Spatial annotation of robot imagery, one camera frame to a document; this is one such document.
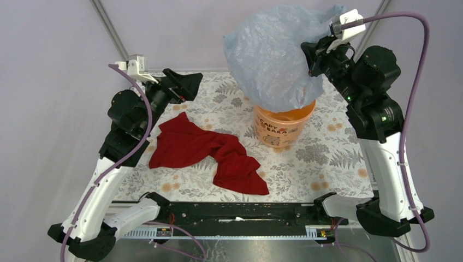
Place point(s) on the right aluminium frame post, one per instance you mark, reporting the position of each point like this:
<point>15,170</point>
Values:
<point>370,27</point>

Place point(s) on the light blue plastic trash bag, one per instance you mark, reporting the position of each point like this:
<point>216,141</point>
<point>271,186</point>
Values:
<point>264,56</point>

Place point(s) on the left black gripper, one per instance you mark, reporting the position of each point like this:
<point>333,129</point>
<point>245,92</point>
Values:
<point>188,83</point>

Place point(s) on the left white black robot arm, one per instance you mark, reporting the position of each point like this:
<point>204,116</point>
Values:
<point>86,234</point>

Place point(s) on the red cloth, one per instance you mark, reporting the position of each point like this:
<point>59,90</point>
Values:
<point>181,144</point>

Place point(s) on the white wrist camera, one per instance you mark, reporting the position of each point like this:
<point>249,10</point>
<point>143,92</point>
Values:
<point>136,68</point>
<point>346,28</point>

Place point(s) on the orange plastic trash bin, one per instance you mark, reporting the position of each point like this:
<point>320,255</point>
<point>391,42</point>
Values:
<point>280,129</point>

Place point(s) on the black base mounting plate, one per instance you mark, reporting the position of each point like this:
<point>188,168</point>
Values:
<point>251,218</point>

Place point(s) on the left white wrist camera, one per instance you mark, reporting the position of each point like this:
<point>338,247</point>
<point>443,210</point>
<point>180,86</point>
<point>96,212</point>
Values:
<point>136,68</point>

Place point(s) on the silver slotted cable duct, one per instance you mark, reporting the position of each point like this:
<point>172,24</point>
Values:
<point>165,233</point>

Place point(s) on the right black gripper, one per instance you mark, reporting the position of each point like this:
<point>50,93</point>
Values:
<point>310,50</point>

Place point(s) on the aluminium frame post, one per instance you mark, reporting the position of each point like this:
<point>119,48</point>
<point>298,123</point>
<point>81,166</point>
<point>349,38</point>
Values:
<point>370,27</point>
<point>110,28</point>

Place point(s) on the floral patterned table mat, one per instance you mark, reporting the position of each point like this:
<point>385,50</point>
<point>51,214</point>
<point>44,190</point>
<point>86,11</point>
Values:
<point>325,158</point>

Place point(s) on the left aluminium frame post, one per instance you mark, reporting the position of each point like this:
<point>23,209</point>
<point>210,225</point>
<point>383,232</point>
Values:
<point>110,28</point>

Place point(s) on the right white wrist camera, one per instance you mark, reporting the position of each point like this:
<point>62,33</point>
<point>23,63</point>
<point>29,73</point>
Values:
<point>346,28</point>

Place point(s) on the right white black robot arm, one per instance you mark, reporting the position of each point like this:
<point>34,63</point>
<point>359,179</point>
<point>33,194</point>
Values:
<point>378,123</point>

